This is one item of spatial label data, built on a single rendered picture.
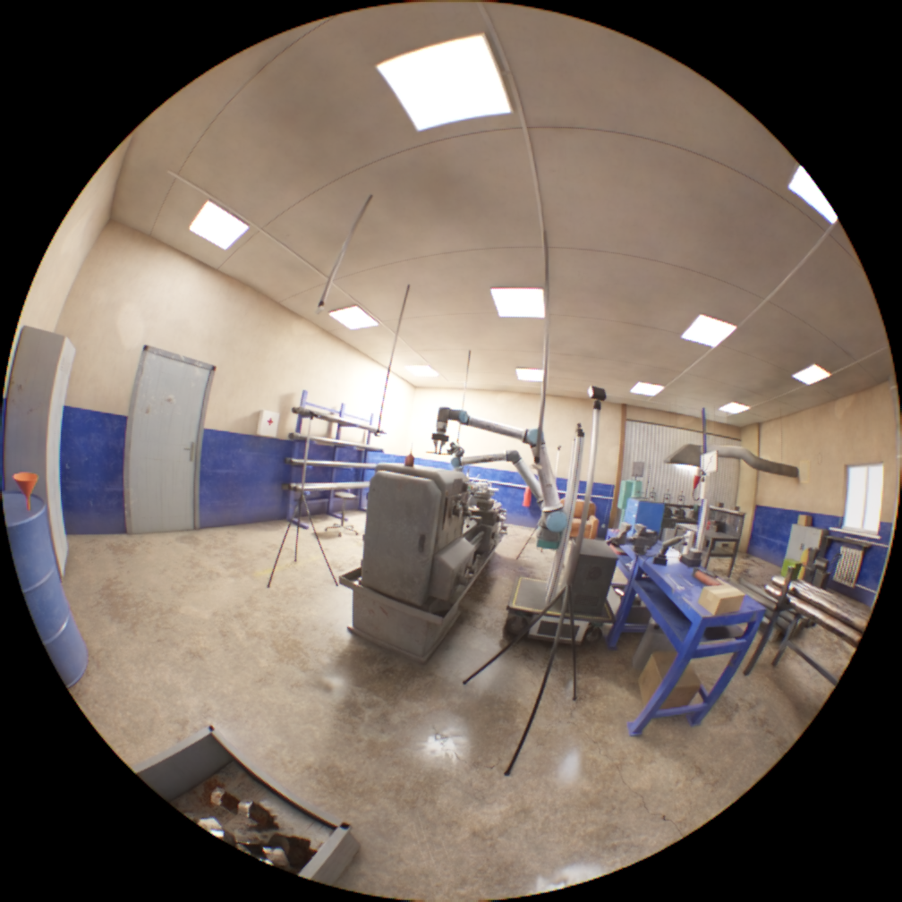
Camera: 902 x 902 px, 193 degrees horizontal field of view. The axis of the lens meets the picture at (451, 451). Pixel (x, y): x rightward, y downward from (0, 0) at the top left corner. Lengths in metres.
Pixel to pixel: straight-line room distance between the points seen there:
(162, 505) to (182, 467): 0.56
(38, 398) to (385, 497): 2.93
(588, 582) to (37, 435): 4.41
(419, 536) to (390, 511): 0.23
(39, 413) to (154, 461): 1.77
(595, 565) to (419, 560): 1.35
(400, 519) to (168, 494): 3.13
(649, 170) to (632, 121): 0.40
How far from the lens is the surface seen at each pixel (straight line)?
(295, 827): 1.10
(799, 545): 6.97
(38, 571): 1.90
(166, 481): 3.89
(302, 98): 2.32
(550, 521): 1.86
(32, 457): 2.89
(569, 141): 2.13
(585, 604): 2.36
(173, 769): 1.11
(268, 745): 1.63
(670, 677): 1.69
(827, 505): 7.11
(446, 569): 1.65
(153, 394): 3.78
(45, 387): 2.83
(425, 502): 1.49
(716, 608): 1.55
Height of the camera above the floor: 1.42
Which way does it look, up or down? 2 degrees up
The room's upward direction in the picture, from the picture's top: 8 degrees clockwise
